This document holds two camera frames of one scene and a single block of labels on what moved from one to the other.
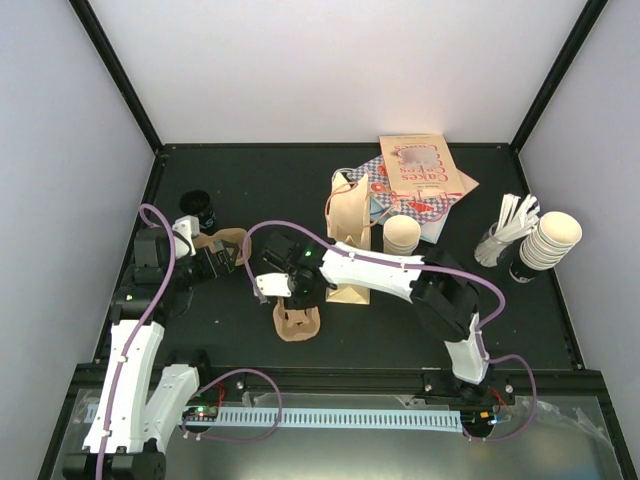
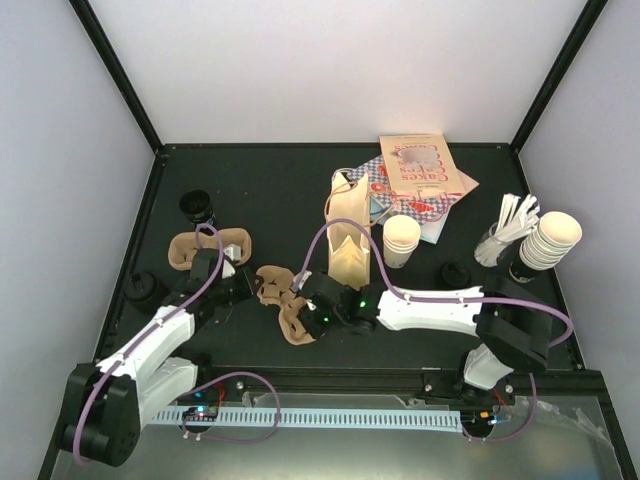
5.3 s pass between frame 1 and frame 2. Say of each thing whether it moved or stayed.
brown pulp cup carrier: moved
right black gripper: moved
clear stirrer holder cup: stayed
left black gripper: moved
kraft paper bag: stayed
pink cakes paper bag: stayed
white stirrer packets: stayed
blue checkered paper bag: stayed
